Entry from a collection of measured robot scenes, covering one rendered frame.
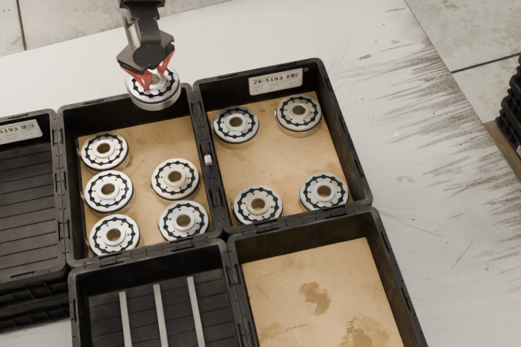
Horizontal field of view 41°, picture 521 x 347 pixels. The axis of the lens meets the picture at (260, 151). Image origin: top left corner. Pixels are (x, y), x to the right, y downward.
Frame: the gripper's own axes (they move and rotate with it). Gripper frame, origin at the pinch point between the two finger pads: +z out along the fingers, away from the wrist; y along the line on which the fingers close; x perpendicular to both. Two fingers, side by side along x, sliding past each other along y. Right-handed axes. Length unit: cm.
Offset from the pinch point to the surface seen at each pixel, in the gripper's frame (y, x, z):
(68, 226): -30.8, -0.3, 13.5
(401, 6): 79, -21, 36
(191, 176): -6.4, -11.5, 19.1
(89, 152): -13.1, 11.3, 19.4
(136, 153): -6.5, 4.3, 22.6
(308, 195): 2.8, -35.2, 18.9
